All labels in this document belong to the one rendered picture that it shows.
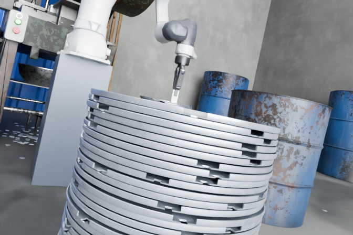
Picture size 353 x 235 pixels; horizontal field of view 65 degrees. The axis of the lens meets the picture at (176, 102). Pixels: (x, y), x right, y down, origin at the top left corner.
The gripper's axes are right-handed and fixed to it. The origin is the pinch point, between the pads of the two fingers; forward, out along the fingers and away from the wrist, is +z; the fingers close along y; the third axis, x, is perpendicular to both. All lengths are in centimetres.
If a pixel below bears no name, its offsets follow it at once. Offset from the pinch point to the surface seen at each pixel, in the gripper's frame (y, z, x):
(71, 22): -31, -29, -60
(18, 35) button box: -6, -12, -76
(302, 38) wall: -216, -130, 219
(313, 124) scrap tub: 47, 1, 43
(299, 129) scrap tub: 47, 4, 38
